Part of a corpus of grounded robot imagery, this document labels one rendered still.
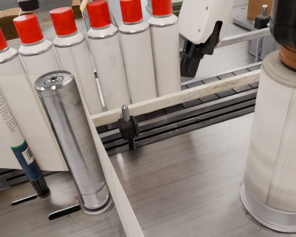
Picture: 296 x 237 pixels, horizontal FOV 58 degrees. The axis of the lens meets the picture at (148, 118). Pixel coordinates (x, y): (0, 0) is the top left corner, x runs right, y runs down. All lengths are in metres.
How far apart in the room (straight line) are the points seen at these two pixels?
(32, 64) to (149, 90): 0.20
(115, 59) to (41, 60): 0.12
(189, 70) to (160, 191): 0.25
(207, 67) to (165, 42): 0.33
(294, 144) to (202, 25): 0.27
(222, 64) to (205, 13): 0.35
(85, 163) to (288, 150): 0.20
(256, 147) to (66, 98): 0.19
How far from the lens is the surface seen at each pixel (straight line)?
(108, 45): 0.45
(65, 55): 0.45
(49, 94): 0.26
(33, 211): 0.41
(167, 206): 0.36
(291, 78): 0.24
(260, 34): 0.65
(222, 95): 0.56
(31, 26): 0.44
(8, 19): 4.51
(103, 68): 0.47
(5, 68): 0.45
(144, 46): 0.46
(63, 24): 0.44
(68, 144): 0.29
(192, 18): 0.50
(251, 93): 0.58
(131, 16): 0.45
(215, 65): 0.79
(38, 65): 0.45
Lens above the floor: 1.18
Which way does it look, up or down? 36 degrees down
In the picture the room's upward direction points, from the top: 8 degrees counter-clockwise
